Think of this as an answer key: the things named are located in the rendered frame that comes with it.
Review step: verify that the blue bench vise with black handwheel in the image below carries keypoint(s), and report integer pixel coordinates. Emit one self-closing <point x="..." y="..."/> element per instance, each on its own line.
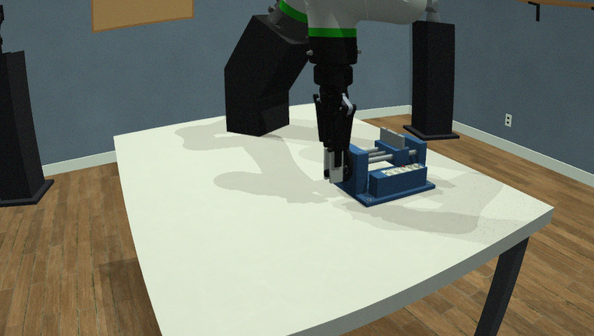
<point x="404" y="178"/>

